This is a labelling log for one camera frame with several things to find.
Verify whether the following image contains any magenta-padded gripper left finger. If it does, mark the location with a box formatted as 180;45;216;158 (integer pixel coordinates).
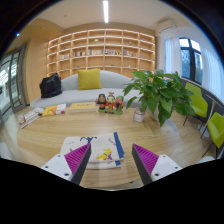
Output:
40;143;92;185

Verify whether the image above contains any tan yellow book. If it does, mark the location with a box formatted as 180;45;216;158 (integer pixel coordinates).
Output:
68;101;98;114

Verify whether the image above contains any glass door with dark frame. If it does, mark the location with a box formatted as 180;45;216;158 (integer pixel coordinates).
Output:
0;44;28;118

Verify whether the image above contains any long ceiling light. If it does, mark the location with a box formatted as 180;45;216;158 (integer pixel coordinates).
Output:
102;0;110;24

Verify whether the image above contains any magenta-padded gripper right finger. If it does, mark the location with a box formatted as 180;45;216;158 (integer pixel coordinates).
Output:
131;143;184;186

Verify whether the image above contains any black bag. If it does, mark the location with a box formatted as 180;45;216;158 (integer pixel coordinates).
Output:
39;72;63;99

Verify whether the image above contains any small white patterned pouch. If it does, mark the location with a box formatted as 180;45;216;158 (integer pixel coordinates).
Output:
33;106;45;116

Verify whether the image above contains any dark-framed window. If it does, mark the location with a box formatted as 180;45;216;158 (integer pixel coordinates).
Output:
179;37;204;85

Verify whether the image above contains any white wall air conditioner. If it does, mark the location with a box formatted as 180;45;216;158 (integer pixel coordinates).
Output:
156;19;178;34

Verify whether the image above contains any light grey curved sofa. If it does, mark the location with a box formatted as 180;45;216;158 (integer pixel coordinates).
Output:
29;69;148;110

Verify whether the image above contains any small white cup red label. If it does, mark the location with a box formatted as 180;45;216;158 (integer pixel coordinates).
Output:
133;107;146;123

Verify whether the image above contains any yellow cushion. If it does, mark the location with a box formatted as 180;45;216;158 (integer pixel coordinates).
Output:
77;68;103;91

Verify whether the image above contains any green potted plant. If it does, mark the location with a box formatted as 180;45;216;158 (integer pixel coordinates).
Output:
122;68;196;127

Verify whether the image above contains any yellow book with red-white edge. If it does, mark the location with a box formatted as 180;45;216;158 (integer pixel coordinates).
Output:
42;103;67;117

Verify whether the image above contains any colourful figurine trio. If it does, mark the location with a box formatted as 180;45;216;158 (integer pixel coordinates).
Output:
95;91;125;115

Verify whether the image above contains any white sheer curtain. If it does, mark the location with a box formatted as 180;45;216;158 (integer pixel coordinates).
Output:
164;36;183;76

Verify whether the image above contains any wooden wall shelf unit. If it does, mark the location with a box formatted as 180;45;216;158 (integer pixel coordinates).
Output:
46;28;156;79

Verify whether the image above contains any lime green chair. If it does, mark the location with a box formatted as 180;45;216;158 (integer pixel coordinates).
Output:
201;111;224;158
182;82;209;129

